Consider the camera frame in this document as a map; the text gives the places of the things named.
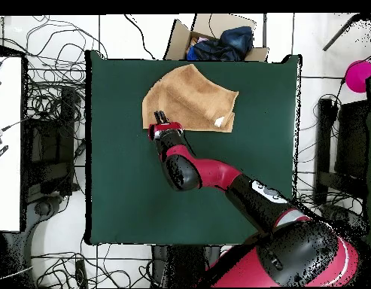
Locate tan terry towel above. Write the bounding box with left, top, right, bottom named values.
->
left=141, top=63, right=240, bottom=133

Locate dark green table cloth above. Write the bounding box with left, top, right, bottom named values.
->
left=84, top=49, right=303, bottom=251

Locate open cardboard box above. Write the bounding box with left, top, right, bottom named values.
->
left=163, top=13, right=269, bottom=63

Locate blue clothes pile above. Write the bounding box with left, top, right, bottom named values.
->
left=186, top=26, right=254, bottom=62

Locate black equipment rack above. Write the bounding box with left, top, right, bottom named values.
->
left=25, top=85, right=81, bottom=196

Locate white side table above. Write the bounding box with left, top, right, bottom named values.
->
left=0, top=55, right=23, bottom=233

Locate black power strip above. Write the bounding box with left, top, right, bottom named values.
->
left=75, top=259, right=89, bottom=288

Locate black rod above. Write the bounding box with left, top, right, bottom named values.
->
left=321, top=13, right=363, bottom=52

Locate pink ball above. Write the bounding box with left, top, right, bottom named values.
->
left=344, top=59, right=371, bottom=93

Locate round dark stand base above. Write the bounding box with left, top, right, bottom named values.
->
left=321, top=204, right=369, bottom=239

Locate black cable tangle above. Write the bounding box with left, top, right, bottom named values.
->
left=23, top=14, right=109, bottom=121
left=31, top=240, right=153, bottom=288

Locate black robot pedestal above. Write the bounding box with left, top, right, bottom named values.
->
left=151, top=245, right=225, bottom=288

